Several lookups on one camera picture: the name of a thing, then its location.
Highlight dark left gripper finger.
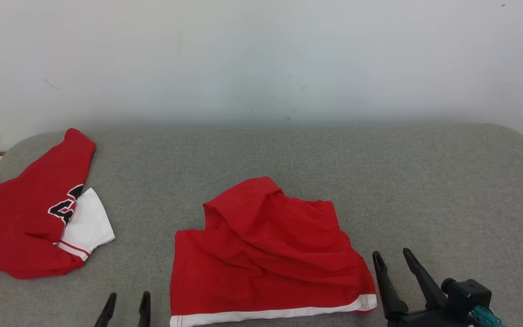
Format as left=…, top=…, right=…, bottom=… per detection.
left=94, top=292, right=117, bottom=327
left=137, top=291, right=151, bottom=327

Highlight red jersey with white sleeves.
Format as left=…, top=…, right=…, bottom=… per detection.
left=0, top=129, right=116, bottom=279

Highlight teal cable connector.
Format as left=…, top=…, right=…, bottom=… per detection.
left=468, top=305, right=503, bottom=327

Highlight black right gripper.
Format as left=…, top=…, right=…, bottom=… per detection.
left=372, top=248, right=473, bottom=327

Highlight red shorts with white trim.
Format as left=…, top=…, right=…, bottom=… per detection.
left=169, top=176, right=378, bottom=327

